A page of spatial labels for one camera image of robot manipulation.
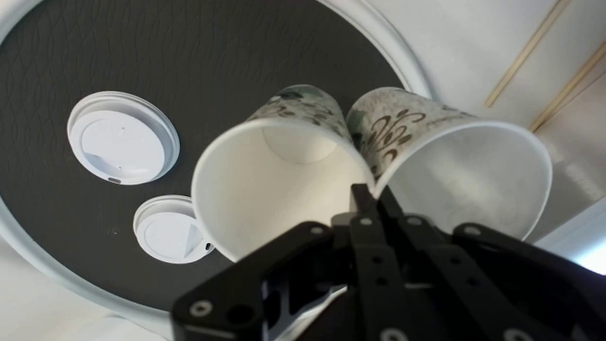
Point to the wooden stir stick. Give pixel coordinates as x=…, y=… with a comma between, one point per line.
x=568, y=92
x=526, y=54

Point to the white patterned paper coffee cup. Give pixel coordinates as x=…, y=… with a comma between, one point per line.
x=466, y=172
x=276, y=183

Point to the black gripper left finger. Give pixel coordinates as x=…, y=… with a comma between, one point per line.
x=371, y=267

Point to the round black white-rimmed tray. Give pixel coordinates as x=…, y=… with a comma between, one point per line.
x=189, y=58

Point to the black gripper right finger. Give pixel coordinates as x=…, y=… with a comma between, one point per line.
x=504, y=278

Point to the white coffee cup lid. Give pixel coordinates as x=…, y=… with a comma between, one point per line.
x=123, y=140
x=165, y=231

